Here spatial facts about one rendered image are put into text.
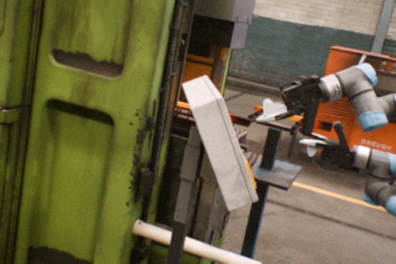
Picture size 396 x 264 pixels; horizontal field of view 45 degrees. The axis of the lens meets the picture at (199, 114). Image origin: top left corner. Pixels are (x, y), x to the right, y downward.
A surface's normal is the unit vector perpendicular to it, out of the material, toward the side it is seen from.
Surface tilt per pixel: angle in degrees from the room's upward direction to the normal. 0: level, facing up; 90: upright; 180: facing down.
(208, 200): 90
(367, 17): 91
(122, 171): 90
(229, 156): 90
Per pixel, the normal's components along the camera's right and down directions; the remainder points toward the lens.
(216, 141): 0.10, 0.23
